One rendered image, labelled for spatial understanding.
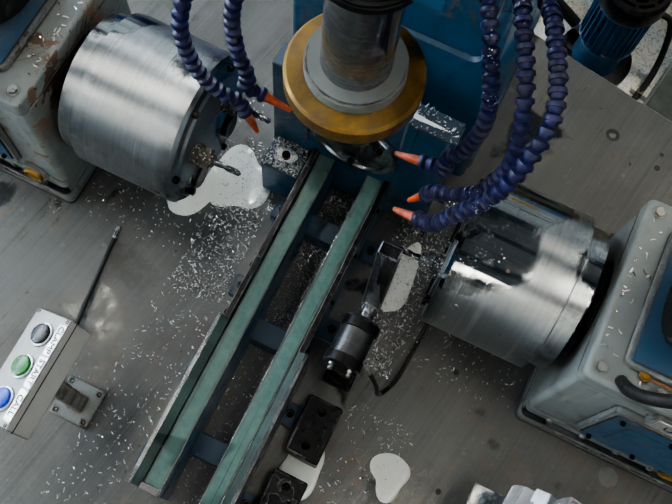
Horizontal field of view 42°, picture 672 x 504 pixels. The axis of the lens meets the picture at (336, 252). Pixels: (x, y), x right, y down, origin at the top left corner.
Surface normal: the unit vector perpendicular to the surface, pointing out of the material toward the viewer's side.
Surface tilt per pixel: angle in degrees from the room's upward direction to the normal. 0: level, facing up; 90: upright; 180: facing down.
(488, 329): 66
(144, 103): 24
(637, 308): 0
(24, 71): 0
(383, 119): 0
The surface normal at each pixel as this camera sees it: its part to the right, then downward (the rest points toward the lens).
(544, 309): -0.21, 0.23
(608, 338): 0.06, -0.32
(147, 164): -0.36, 0.60
